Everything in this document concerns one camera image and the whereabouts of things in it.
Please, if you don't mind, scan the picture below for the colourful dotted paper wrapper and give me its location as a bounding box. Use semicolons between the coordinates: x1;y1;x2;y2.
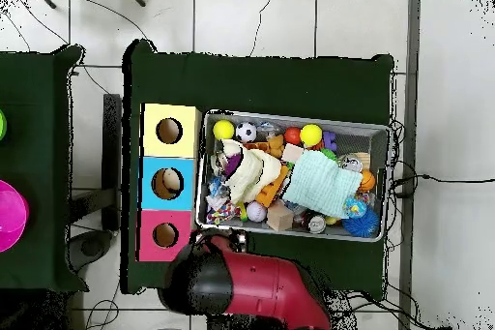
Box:
205;195;242;225

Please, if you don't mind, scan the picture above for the wooden box with three holes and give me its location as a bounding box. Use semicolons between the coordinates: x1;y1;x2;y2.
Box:
137;103;203;262

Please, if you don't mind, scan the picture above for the grey mesh bin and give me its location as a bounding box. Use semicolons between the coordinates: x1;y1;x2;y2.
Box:
194;108;391;243

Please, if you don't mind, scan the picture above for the cream cloth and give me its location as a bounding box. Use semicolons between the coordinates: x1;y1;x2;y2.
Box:
211;137;283;204

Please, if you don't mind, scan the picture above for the small soccer ball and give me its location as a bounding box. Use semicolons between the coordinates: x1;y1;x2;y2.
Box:
235;121;258;144

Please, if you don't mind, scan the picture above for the yellow ball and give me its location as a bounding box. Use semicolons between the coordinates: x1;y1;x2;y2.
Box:
212;119;236;141
299;123;323;148

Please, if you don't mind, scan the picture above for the small red ball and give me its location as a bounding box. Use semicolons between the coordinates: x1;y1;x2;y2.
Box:
283;127;303;146

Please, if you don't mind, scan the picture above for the wooden cube block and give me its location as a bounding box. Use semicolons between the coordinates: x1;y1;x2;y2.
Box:
266;199;295;231

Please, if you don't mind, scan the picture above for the mint green cloth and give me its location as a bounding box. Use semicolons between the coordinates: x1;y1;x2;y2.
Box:
281;149;364;220

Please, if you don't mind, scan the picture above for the globe print ball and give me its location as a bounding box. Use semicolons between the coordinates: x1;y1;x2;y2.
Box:
343;196;367;220

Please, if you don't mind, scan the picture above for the small orange basketball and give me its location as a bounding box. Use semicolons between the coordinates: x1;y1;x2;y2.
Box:
357;168;377;193

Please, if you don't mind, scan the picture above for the blue spiky ball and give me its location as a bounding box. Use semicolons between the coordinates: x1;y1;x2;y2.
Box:
340;207;381;239

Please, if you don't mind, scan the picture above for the grey floor base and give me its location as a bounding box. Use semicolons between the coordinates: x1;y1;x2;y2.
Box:
68;228;115;273

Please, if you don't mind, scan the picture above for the dark green side table cloth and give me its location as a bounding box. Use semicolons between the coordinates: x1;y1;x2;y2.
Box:
0;44;89;293

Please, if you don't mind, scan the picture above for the pink plastic bowl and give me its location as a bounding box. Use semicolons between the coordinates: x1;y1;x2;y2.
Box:
0;179;31;254

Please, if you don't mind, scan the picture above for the black frame between tables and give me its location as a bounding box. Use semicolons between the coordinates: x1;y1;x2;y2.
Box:
101;93;123;232

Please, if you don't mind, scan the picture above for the thin black floor wire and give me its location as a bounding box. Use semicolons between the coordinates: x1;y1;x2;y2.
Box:
248;0;281;58

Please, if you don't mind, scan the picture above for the black power cable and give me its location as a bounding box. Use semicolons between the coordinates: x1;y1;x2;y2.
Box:
390;172;495;199

